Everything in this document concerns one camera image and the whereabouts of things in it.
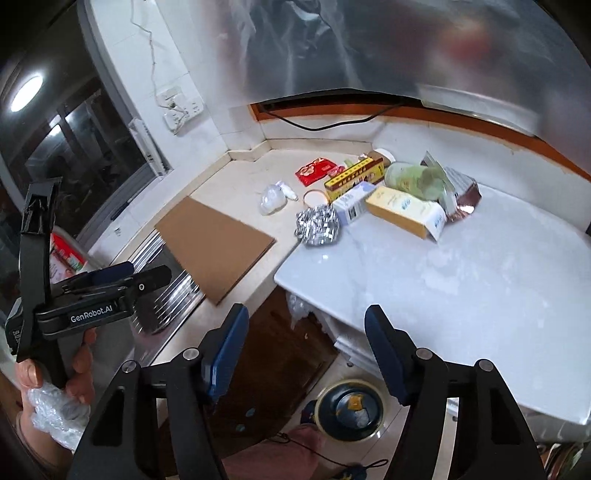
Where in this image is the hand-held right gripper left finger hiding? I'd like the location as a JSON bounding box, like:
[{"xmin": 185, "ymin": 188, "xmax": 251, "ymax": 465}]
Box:
[{"xmin": 67, "ymin": 303, "xmax": 250, "ymax": 480}]

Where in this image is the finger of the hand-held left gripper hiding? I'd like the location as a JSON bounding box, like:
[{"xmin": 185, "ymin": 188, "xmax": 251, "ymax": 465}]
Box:
[
  {"xmin": 117, "ymin": 266, "xmax": 172, "ymax": 302},
  {"xmin": 69, "ymin": 261, "xmax": 134, "ymax": 289}
]

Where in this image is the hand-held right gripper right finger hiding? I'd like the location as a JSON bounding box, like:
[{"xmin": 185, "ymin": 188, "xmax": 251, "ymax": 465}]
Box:
[{"xmin": 364, "ymin": 305, "xmax": 548, "ymax": 480}]

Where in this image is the yellow rimmed trash bin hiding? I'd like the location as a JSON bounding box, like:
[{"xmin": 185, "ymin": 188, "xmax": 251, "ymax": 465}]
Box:
[{"xmin": 315, "ymin": 378, "xmax": 386, "ymax": 439}]

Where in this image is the clear plastic wrap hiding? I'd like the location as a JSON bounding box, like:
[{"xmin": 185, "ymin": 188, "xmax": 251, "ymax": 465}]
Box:
[{"xmin": 25, "ymin": 385, "xmax": 93, "ymax": 453}]

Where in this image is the silver foil wrapper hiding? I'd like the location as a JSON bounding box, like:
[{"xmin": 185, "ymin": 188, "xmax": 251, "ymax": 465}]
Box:
[{"xmin": 294, "ymin": 205, "xmax": 343, "ymax": 247}]

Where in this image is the cream yellow carton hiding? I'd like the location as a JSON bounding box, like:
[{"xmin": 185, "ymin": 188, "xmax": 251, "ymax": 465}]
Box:
[{"xmin": 366, "ymin": 186, "xmax": 448, "ymax": 243}]

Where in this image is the small blue white box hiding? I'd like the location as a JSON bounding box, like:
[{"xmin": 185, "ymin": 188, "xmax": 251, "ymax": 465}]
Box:
[{"xmin": 331, "ymin": 181, "xmax": 377, "ymax": 225}]

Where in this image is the copper brown white box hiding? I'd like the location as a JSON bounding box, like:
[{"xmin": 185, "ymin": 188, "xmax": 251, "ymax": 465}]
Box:
[{"xmin": 420, "ymin": 151, "xmax": 482, "ymax": 222}]

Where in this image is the pale green bottle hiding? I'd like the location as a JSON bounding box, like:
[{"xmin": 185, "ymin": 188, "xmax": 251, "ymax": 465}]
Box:
[{"xmin": 384, "ymin": 161, "xmax": 446, "ymax": 201}]

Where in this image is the yellow red spice box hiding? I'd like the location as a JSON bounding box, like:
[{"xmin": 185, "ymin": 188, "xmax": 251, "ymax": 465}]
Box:
[{"xmin": 323, "ymin": 157, "xmax": 385, "ymax": 203}]

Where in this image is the person's left forearm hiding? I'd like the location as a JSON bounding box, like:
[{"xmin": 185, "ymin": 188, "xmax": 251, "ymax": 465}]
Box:
[{"xmin": 16, "ymin": 411, "xmax": 72, "ymax": 472}]

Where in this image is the person's left hand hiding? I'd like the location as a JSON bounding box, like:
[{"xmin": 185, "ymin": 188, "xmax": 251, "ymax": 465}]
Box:
[{"xmin": 13, "ymin": 329, "xmax": 99, "ymax": 404}]

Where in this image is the stainless steel sink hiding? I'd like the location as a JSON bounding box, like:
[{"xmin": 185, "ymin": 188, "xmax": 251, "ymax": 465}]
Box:
[{"xmin": 88, "ymin": 228, "xmax": 206, "ymax": 365}]

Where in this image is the brown wooden cabinet door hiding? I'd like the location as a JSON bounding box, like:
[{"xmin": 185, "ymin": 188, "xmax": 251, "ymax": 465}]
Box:
[{"xmin": 157, "ymin": 288, "xmax": 340, "ymax": 462}]

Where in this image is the red white bag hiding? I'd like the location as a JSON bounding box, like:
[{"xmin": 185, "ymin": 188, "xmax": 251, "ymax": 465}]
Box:
[{"xmin": 48, "ymin": 232, "xmax": 88, "ymax": 284}]

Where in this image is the brown cardboard sheet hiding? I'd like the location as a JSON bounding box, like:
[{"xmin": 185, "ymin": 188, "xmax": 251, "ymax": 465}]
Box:
[{"xmin": 154, "ymin": 196, "xmax": 277, "ymax": 305}]

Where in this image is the clear plastic bag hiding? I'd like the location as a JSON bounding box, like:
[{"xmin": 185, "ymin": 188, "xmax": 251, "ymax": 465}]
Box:
[{"xmin": 285, "ymin": 291, "xmax": 342, "ymax": 352}]

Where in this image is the person's leg in pink trousers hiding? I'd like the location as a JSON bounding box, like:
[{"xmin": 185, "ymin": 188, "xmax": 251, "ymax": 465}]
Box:
[{"xmin": 222, "ymin": 425, "xmax": 333, "ymax": 480}]

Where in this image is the aluminium framed window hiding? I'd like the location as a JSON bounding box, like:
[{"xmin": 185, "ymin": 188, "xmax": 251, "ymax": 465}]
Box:
[{"xmin": 0, "ymin": 0, "xmax": 172, "ymax": 296}]

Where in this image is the white crumpled plastic bag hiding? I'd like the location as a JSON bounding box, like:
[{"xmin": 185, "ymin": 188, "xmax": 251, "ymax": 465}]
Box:
[{"xmin": 260, "ymin": 182, "xmax": 301, "ymax": 217}]

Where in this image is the red snack packet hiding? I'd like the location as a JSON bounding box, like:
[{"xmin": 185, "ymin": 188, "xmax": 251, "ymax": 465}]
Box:
[{"xmin": 295, "ymin": 157, "xmax": 338, "ymax": 186}]

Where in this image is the translucent plastic sheet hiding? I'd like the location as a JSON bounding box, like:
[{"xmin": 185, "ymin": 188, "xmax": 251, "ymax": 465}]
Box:
[{"xmin": 222, "ymin": 0, "xmax": 591, "ymax": 153}]

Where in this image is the black cable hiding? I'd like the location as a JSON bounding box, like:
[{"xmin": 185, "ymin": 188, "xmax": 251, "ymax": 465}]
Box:
[{"xmin": 260, "ymin": 99, "xmax": 407, "ymax": 132}]

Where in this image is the white cable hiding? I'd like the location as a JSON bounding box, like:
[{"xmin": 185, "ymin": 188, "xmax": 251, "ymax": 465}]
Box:
[{"xmin": 129, "ymin": 0, "xmax": 160, "ymax": 93}]

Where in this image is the orange wooden wall trim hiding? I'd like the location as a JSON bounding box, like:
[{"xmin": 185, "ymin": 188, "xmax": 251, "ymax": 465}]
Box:
[{"xmin": 250, "ymin": 95, "xmax": 591, "ymax": 182}]

